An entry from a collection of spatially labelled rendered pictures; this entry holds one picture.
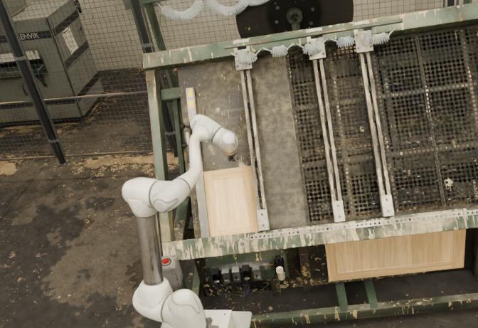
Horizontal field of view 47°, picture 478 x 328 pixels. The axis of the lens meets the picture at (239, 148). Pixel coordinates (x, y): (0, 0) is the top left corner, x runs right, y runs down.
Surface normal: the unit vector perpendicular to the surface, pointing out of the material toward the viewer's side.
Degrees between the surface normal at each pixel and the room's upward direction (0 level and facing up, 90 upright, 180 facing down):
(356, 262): 90
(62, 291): 0
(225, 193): 51
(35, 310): 0
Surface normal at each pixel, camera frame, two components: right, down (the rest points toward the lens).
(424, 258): -0.03, 0.53
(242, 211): -0.12, -0.11
